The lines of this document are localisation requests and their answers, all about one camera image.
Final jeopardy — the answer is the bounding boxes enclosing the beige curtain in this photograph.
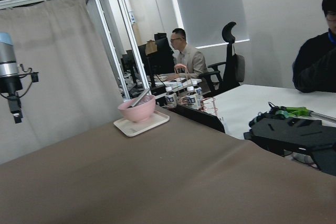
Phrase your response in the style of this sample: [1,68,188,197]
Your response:
[1,0,122,163]

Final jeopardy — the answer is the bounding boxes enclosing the pink bowl of ice cubes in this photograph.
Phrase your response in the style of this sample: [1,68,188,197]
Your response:
[118,95,155,122]

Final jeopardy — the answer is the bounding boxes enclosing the person in denim shirt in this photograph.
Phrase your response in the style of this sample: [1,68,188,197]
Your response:
[292,0,335,93]

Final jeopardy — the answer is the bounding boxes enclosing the man in beige shirt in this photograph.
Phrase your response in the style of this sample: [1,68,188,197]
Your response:
[166,28,207,81]

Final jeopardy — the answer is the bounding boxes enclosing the aluminium frame post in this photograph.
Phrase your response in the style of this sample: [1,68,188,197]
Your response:
[118,0,150,89]

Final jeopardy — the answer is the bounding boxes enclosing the small purple label bottle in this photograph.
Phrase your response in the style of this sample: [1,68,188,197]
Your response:
[164,87,177,109]

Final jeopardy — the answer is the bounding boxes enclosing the green handled reach grabber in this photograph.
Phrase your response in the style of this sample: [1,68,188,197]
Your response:
[268,102,335,123]

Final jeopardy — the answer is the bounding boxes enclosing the copper wire bottle rack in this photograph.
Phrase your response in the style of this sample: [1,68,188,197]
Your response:
[174,63,218,116]

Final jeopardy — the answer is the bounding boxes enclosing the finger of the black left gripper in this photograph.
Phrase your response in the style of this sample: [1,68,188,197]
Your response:
[7,95,23,124]

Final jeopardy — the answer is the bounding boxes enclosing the black angular device cover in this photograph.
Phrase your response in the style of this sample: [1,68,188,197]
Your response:
[244,117,335,175]

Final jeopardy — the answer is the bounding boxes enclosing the cream plastic tray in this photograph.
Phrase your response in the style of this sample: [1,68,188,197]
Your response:
[113,111,170,137]

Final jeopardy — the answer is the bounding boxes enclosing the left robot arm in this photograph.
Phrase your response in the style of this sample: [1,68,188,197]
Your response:
[1,32,39,123]

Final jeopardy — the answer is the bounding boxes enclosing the black office chair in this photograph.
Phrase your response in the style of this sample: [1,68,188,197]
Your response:
[201,22,245,98]

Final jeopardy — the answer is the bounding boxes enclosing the background black monitor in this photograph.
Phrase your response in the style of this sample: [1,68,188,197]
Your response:
[138,36,175,76]

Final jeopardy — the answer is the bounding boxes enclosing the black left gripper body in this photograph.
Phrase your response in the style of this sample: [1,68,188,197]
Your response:
[1,63,39,97]

